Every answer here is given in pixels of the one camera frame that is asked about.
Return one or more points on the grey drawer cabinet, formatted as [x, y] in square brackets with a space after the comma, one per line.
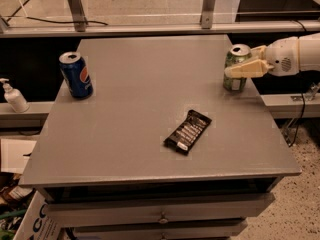
[102, 164]

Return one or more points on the white cardboard box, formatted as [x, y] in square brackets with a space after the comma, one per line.
[36, 224]

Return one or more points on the green soda can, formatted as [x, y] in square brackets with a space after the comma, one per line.
[233, 80]

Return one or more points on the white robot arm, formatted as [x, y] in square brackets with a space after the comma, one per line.
[309, 53]

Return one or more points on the blue pepsi can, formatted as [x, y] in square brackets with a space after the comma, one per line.
[75, 73]

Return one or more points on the white pump bottle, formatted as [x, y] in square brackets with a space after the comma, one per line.
[14, 97]

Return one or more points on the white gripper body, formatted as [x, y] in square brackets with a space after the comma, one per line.
[281, 58]

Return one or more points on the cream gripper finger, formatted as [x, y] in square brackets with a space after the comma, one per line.
[259, 52]
[248, 69]

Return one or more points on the metal railing frame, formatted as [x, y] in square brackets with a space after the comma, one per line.
[49, 18]

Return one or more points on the upper drawer knob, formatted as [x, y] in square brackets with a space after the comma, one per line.
[163, 219]

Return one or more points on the black snack bar wrapper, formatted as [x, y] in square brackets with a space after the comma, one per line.
[183, 138]

